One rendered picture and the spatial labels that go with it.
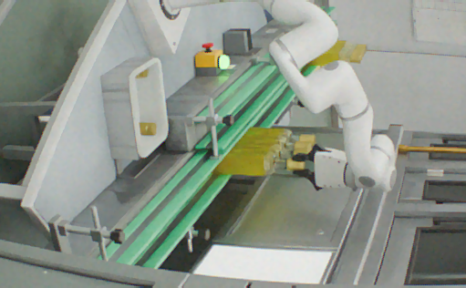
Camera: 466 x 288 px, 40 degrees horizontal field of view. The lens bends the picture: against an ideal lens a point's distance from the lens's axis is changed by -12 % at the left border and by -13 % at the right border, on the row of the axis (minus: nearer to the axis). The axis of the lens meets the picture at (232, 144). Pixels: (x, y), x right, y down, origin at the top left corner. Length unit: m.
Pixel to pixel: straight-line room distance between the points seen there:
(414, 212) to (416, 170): 0.32
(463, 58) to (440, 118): 0.83
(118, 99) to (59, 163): 0.26
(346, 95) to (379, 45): 6.29
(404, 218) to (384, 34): 5.97
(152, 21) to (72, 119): 0.42
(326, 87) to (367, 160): 0.22
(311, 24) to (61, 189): 0.69
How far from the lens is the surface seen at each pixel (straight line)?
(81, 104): 1.65
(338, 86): 1.58
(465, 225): 1.93
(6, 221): 2.20
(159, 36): 1.92
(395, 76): 7.95
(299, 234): 1.83
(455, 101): 7.99
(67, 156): 1.60
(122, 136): 1.75
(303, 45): 1.61
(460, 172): 2.26
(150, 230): 1.56
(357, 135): 1.66
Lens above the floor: 1.62
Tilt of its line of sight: 19 degrees down
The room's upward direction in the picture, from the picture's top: 92 degrees clockwise
